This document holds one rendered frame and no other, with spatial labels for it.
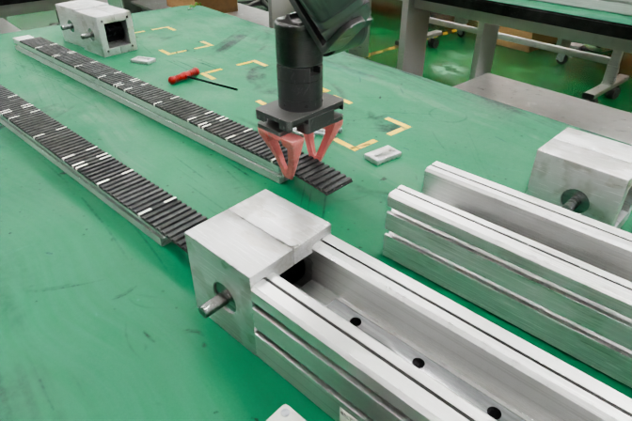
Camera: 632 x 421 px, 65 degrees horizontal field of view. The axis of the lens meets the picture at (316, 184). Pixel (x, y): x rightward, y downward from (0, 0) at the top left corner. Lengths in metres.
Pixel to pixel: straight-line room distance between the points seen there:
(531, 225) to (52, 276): 0.51
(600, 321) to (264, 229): 0.29
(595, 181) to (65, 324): 0.57
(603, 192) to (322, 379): 0.38
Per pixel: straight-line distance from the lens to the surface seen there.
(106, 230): 0.66
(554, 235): 0.54
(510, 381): 0.39
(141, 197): 0.64
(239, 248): 0.43
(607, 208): 0.64
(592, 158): 0.65
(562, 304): 0.49
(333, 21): 0.51
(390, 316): 0.42
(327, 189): 0.63
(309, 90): 0.61
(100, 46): 1.34
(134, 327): 0.52
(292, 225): 0.46
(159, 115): 0.93
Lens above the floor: 1.14
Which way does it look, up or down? 32 degrees down
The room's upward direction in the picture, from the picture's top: straight up
